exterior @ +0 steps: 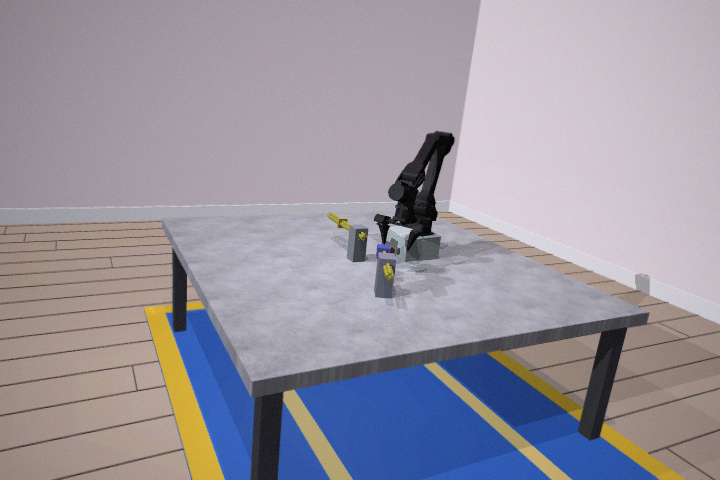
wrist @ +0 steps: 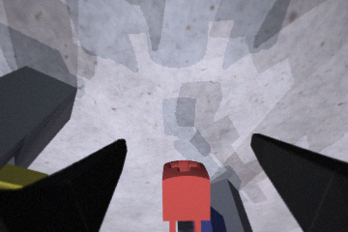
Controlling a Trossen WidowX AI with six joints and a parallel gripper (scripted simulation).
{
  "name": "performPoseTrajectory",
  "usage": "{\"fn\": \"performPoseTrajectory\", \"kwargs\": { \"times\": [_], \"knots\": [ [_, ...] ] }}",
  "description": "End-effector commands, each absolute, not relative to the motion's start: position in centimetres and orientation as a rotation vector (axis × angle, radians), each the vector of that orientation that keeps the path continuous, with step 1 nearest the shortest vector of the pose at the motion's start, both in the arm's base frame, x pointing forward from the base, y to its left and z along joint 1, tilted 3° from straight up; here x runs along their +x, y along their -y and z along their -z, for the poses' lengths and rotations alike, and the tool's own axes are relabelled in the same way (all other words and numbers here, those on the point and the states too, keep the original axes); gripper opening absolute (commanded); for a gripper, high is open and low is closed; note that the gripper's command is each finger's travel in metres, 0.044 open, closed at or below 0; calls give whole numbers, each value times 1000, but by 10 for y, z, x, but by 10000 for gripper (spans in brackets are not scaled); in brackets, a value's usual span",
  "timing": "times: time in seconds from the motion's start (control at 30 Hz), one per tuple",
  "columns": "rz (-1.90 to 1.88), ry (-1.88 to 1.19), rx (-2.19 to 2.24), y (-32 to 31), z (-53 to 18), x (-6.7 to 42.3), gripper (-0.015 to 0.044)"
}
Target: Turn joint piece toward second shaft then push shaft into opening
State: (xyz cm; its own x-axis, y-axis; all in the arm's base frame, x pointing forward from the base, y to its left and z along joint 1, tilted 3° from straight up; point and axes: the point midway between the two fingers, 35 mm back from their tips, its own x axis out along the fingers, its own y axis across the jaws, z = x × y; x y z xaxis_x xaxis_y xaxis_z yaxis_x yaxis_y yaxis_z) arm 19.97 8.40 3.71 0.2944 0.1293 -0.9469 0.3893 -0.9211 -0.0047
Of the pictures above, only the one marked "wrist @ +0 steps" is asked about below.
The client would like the yellow square bar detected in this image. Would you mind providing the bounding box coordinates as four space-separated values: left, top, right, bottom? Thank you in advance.
0 66 77 189

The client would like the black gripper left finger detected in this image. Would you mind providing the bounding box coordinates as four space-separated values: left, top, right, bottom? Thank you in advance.
0 139 128 232

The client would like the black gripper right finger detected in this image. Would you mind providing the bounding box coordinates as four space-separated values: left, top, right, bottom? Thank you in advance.
250 133 348 232

